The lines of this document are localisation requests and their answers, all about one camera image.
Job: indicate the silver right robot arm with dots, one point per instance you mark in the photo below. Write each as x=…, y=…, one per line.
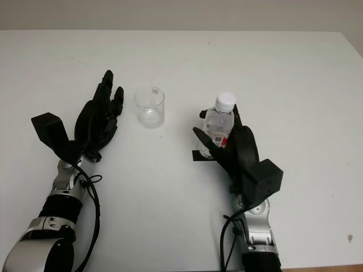
x=261, y=238

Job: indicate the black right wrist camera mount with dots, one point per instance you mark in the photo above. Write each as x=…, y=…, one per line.
x=263, y=184

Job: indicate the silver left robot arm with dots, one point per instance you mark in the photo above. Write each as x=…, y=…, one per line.
x=45, y=224

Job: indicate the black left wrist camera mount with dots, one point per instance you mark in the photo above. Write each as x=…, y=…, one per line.
x=54, y=133

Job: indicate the clear glass cup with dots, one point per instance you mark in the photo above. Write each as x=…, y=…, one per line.
x=149, y=109

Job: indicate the clear plastic water bottle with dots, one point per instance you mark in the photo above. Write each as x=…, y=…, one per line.
x=219, y=122

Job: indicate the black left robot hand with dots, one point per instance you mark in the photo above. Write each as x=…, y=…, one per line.
x=95, y=124

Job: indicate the black tape strip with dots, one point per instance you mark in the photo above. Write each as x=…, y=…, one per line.
x=197, y=156

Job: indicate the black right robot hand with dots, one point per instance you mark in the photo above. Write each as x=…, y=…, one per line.
x=241, y=153

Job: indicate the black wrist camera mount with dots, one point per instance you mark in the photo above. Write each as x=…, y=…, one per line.
x=263, y=184
x=54, y=133

